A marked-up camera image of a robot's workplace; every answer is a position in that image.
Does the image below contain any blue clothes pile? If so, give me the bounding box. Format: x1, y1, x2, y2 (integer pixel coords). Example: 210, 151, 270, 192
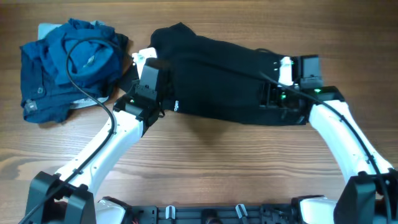
21, 19, 129, 123

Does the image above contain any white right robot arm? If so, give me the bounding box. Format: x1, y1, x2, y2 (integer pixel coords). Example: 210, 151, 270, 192
260, 55, 397, 223

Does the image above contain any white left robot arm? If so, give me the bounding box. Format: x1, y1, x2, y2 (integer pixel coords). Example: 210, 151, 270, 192
21, 58, 163, 223

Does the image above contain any black t-shirt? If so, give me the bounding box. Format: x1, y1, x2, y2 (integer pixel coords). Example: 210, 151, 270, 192
119, 22, 310, 126

